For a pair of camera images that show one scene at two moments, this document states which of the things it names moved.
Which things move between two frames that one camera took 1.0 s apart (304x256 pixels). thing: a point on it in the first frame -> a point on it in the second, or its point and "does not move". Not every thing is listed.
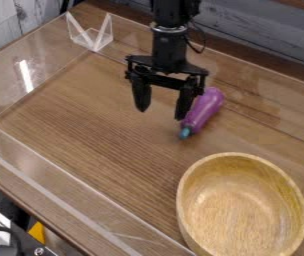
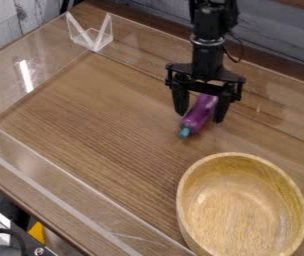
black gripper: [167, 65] -> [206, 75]
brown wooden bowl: [241, 206] does not move
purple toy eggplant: [202, 110] does not move
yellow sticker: [38, 232] does not move
